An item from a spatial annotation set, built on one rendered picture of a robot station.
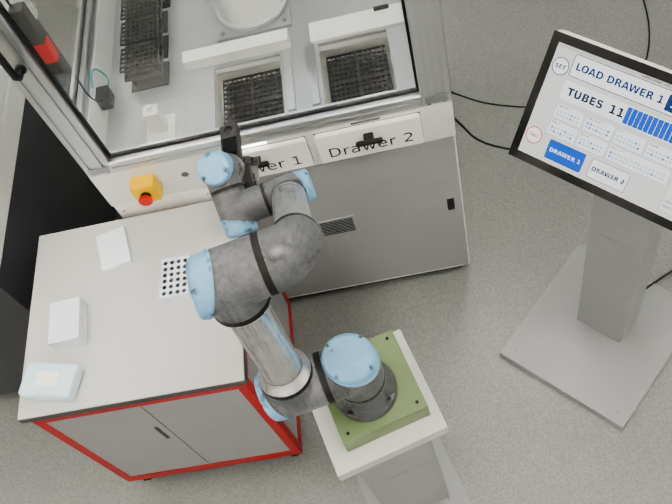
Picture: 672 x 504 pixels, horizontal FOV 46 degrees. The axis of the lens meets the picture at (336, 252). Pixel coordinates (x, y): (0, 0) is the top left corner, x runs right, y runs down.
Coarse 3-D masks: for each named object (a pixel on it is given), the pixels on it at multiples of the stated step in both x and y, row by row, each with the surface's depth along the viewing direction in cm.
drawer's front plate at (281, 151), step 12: (276, 144) 215; (288, 144) 214; (300, 144) 214; (252, 156) 216; (264, 156) 217; (276, 156) 218; (288, 156) 218; (300, 156) 219; (264, 168) 221; (288, 168) 222
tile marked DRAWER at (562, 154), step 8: (552, 144) 186; (560, 144) 185; (552, 152) 187; (560, 152) 186; (568, 152) 184; (576, 152) 183; (552, 160) 187; (560, 160) 186; (568, 160) 185; (576, 160) 184; (584, 160) 183; (576, 168) 184
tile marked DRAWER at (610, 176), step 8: (592, 160) 181; (592, 168) 182; (600, 168) 181; (608, 168) 180; (616, 168) 178; (592, 176) 182; (600, 176) 181; (608, 176) 180; (616, 176) 179; (624, 176) 178; (608, 184) 180; (616, 184) 179; (624, 184) 178
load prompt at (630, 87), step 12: (576, 60) 178; (588, 60) 177; (576, 72) 179; (588, 72) 177; (600, 72) 176; (612, 72) 174; (624, 72) 173; (600, 84) 176; (612, 84) 175; (624, 84) 173; (636, 84) 172; (648, 84) 170; (624, 96) 174; (636, 96) 172; (648, 96) 171; (660, 96) 169; (660, 108) 170
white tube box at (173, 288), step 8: (184, 256) 218; (168, 264) 218; (176, 264) 218; (184, 264) 217; (160, 272) 217; (168, 272) 217; (176, 272) 216; (184, 272) 217; (160, 280) 216; (168, 280) 215; (176, 280) 216; (184, 280) 214; (160, 288) 215; (168, 288) 214; (176, 288) 214; (184, 288) 213; (160, 296) 213; (168, 296) 212; (176, 296) 212; (184, 296) 213
